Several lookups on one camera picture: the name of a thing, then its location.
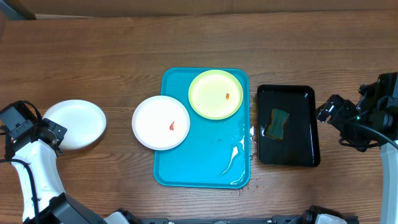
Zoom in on yellow green scrub sponge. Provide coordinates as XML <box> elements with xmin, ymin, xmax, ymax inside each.
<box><xmin>266</xmin><ymin>109</ymin><xmax>289</xmax><ymax>140</ymax></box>

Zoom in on white plate with ketchup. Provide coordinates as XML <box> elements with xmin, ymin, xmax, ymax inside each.
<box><xmin>132</xmin><ymin>95</ymin><xmax>190</xmax><ymax>151</ymax></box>

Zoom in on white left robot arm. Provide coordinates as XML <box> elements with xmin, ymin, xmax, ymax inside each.
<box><xmin>2</xmin><ymin>118</ymin><xmax>107</xmax><ymax>223</ymax></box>

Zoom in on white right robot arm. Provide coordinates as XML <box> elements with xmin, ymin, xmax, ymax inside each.
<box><xmin>315</xmin><ymin>72</ymin><xmax>397</xmax><ymax>223</ymax></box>

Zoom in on black water tray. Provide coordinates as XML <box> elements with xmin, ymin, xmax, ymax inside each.
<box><xmin>257</xmin><ymin>85</ymin><xmax>320</xmax><ymax>167</ymax></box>

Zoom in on teal plastic tray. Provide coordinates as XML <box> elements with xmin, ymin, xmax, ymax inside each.
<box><xmin>153</xmin><ymin>67</ymin><xmax>251</xmax><ymax>189</ymax></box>

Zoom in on yellow-green plate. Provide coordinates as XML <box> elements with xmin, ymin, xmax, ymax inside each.
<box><xmin>188</xmin><ymin>70</ymin><xmax>243</xmax><ymax>120</ymax></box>

